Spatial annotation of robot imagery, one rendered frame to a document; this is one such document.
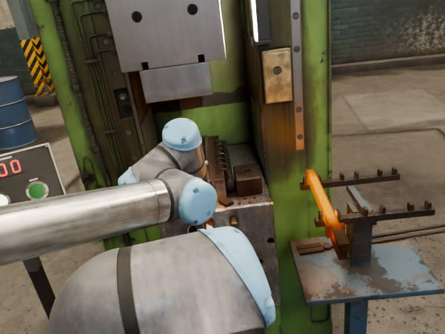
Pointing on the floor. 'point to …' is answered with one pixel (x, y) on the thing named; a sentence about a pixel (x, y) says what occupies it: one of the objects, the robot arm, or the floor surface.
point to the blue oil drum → (14, 116)
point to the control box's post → (40, 283)
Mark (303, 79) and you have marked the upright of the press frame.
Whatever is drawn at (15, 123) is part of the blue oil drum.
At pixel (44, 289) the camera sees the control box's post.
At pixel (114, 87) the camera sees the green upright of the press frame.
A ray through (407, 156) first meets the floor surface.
